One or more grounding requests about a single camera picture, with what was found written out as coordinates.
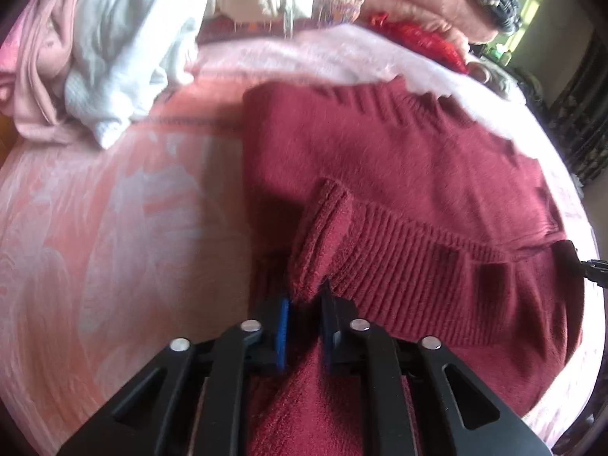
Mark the grey brown garment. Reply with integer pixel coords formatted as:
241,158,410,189
468,59,523,98

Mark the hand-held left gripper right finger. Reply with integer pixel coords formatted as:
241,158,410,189
319,279,554,456

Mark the maroon knit sweater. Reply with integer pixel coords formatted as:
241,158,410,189
241,75,587,456

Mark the light blue knit garment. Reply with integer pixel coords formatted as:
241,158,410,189
64,0,238,149

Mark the pink patterned bedsheet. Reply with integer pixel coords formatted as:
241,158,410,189
0,24,599,456

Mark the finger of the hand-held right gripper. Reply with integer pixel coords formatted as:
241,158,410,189
563,241,608,290

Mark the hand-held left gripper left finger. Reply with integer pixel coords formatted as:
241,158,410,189
56,294,291,456

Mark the pale pink garment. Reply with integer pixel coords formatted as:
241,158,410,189
0,0,96,146

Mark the dark patterned furniture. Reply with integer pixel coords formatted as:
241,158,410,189
546,33,608,186

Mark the red sequin cloth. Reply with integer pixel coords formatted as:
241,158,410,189
370,12,470,74

